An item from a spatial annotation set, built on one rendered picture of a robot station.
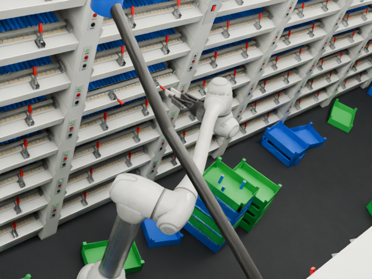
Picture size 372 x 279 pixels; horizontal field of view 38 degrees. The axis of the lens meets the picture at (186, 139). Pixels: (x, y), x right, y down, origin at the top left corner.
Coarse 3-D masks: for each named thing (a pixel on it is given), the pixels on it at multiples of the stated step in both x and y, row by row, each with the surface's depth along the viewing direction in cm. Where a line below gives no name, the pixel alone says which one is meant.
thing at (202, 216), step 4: (196, 208) 319; (196, 212) 320; (200, 212) 318; (200, 216) 320; (204, 216) 318; (204, 220) 319; (208, 220) 318; (212, 220) 316; (240, 220) 329; (208, 224) 319; (212, 224) 317; (236, 224) 324; (212, 228) 319; (216, 228) 316; (220, 232) 316
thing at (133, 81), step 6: (162, 72) 276; (168, 72) 278; (138, 78) 266; (162, 78) 275; (120, 84) 258; (126, 84) 260; (96, 90) 250; (102, 90) 252; (108, 90) 254; (90, 96) 248; (102, 96) 252
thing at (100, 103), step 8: (168, 64) 281; (176, 64) 279; (176, 72) 281; (160, 80) 275; (168, 80) 278; (176, 80) 281; (128, 88) 263; (136, 88) 265; (160, 88) 274; (104, 96) 253; (120, 96) 258; (128, 96) 260; (136, 96) 265; (88, 104) 247; (96, 104) 249; (104, 104) 251; (112, 104) 256; (88, 112) 248
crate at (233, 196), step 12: (216, 168) 321; (228, 168) 317; (216, 180) 313; (228, 180) 316; (240, 180) 316; (216, 192) 303; (228, 192) 309; (240, 192) 312; (252, 192) 315; (228, 204) 302; (240, 204) 297
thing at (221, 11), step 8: (224, 0) 268; (232, 0) 272; (240, 0) 271; (248, 0) 278; (256, 0) 282; (264, 0) 285; (272, 0) 289; (280, 0) 296; (224, 8) 265; (232, 8) 269; (240, 8) 274; (248, 8) 280; (216, 16) 265
